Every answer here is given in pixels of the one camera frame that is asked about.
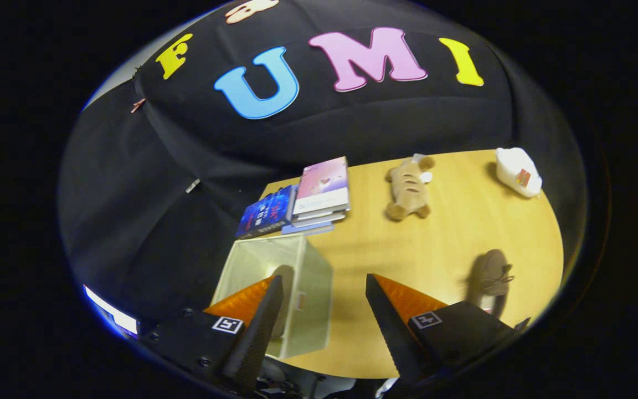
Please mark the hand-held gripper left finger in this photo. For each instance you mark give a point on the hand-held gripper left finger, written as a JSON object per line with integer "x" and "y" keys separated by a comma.
{"x": 258, "y": 332}

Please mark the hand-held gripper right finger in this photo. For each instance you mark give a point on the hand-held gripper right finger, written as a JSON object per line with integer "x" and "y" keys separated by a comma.
{"x": 391, "y": 332}

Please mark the brown fuzzy shoe red label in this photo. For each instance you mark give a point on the brown fuzzy shoe red label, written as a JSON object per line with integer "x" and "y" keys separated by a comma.
{"x": 288, "y": 282}

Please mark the green fabric storage box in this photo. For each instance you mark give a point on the green fabric storage box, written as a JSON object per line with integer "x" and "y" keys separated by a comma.
{"x": 313, "y": 310}

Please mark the pale blue book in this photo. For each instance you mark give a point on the pale blue book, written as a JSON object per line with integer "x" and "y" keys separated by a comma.
{"x": 308, "y": 228}

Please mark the dark blue book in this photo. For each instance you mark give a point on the dark blue book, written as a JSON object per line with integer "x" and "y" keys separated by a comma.
{"x": 266, "y": 213}

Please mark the black backdrop cloth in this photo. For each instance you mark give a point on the black backdrop cloth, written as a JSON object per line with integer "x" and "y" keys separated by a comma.
{"x": 158, "y": 249}

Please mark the white paperback book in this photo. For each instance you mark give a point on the white paperback book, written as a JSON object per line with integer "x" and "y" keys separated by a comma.
{"x": 324, "y": 215}

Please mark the tan plush toy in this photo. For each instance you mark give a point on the tan plush toy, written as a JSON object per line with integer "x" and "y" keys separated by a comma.
{"x": 407, "y": 188}

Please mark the bright screen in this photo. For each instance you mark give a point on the bright screen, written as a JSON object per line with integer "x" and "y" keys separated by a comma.
{"x": 111, "y": 313}

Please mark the pink cover book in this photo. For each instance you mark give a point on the pink cover book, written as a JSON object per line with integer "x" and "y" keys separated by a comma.
{"x": 323, "y": 185}

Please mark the white clip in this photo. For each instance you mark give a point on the white clip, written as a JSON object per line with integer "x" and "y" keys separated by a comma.
{"x": 192, "y": 185}

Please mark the white plush pillow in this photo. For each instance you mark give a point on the white plush pillow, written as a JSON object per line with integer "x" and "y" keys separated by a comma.
{"x": 515, "y": 169}

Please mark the red clip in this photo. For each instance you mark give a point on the red clip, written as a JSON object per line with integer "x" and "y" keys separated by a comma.
{"x": 138, "y": 105}

